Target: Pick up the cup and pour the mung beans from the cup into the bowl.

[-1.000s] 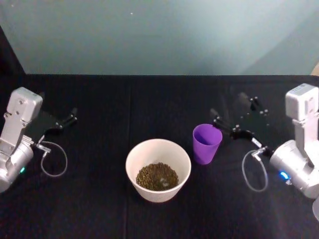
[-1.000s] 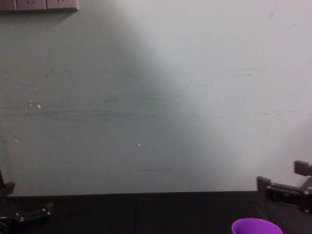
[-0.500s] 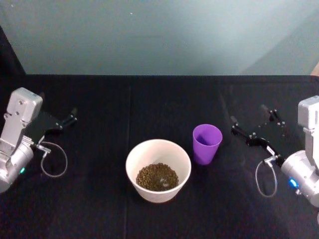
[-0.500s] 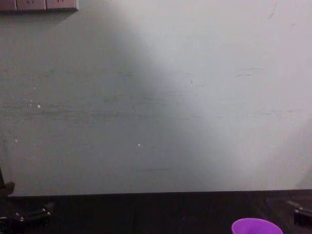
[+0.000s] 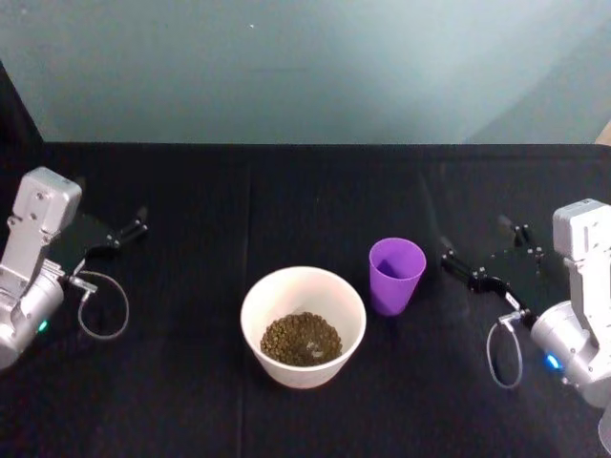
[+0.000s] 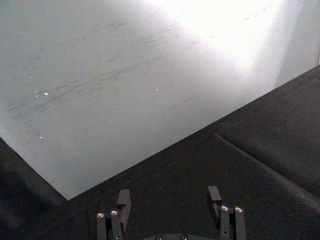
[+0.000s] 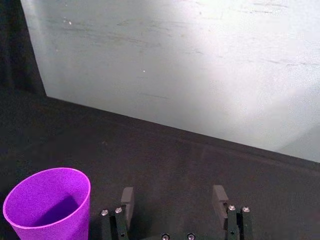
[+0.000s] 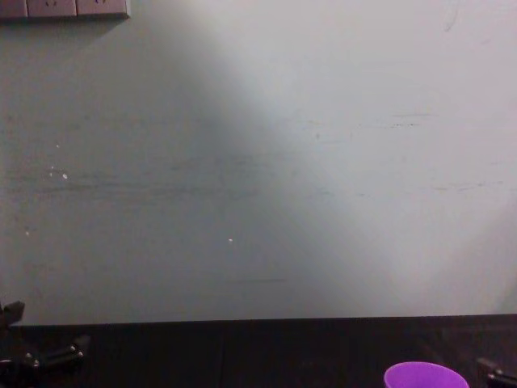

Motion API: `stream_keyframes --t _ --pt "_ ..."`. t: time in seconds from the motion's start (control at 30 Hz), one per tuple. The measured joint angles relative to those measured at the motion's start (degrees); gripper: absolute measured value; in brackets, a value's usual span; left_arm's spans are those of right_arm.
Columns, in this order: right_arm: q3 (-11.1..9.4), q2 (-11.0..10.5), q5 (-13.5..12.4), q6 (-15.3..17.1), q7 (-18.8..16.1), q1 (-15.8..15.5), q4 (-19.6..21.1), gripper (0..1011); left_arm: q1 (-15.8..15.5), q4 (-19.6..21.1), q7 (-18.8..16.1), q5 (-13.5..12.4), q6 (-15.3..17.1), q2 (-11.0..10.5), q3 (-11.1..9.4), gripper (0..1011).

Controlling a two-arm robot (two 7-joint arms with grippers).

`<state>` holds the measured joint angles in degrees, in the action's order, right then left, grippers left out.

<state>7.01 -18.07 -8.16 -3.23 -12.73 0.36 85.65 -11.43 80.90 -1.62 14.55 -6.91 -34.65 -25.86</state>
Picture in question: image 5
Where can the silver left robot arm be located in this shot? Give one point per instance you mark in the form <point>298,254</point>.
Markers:
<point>33,296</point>

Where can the black table cloth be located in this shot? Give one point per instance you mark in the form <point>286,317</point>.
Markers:
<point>200,410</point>

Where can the brown pellets heap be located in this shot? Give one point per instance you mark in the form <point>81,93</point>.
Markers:
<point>296,336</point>

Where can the purple plastic cup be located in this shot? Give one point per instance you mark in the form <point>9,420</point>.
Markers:
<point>393,291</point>

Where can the black side curtain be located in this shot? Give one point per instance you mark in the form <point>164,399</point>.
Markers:
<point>16,114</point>

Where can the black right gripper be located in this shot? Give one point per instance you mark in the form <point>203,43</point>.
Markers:
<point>530,279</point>

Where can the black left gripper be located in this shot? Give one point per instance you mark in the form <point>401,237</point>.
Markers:
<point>81,241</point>

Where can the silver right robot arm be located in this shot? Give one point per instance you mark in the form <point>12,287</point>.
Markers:
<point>568,334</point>

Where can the white round bowl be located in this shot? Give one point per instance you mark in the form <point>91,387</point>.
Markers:
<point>267,305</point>

